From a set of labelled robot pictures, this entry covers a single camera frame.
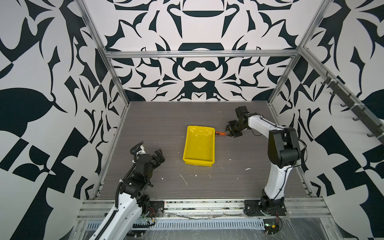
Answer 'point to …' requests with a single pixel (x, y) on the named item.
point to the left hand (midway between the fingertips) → (155, 151)
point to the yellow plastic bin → (199, 146)
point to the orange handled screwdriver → (218, 133)
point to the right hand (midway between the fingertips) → (224, 128)
